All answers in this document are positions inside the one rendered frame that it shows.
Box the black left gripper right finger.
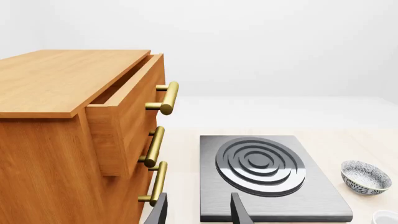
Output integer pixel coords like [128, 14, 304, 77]
[230, 192, 256, 224]

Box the brass drawer handle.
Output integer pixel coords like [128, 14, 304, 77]
[137, 161, 169, 207]
[145, 80, 180, 116]
[137, 125, 165, 168]

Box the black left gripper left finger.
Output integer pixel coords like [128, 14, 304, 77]
[143, 192, 168, 224]

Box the flat black stove plate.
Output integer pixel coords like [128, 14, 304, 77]
[199, 134, 354, 223]

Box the open wooden drawer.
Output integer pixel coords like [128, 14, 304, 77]
[85, 54, 166, 177]

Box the wooden cabinet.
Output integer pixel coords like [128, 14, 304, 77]
[0, 49, 165, 224]

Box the patterned black white bowl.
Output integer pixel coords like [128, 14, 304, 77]
[340, 160, 392, 196]

